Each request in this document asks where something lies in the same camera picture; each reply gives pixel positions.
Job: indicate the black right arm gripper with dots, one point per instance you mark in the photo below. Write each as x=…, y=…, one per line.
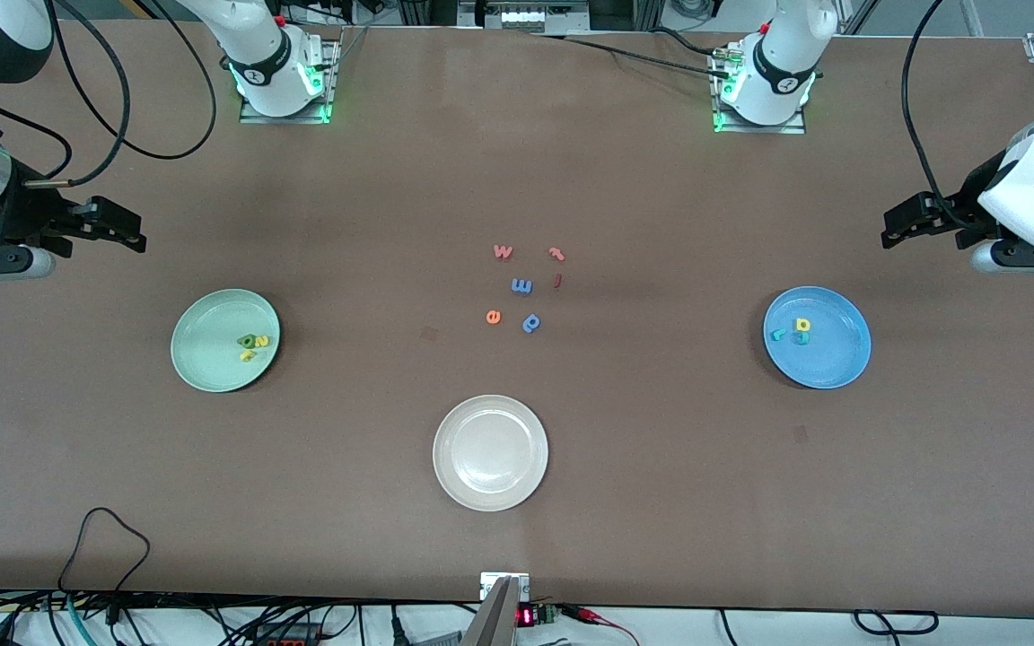
x=25, y=211

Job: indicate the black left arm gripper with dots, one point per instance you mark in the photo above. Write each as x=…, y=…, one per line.
x=964, y=208

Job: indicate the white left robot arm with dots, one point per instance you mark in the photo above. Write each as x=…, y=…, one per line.
x=786, y=54

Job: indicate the green plate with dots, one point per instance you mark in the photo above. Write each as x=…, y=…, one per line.
x=212, y=332

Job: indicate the blue plate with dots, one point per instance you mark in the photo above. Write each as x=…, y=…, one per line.
x=836, y=354

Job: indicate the pink letter w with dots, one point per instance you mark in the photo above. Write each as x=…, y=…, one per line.
x=503, y=252

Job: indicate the blue letter p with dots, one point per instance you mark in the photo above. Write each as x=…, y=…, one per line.
x=531, y=322

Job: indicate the blue letter m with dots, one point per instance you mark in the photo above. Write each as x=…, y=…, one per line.
x=521, y=286

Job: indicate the white plate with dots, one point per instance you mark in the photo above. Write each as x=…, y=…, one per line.
x=490, y=453

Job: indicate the red clip lead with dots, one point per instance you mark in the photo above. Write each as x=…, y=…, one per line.
x=593, y=615

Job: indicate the grey metal bar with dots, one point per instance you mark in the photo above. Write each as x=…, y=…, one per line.
x=495, y=624

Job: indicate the red digit display module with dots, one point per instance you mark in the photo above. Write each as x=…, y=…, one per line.
x=526, y=616

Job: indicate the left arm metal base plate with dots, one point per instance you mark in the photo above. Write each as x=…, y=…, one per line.
x=795, y=128

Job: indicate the silver metal bracket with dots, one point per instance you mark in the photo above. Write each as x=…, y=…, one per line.
x=488, y=588

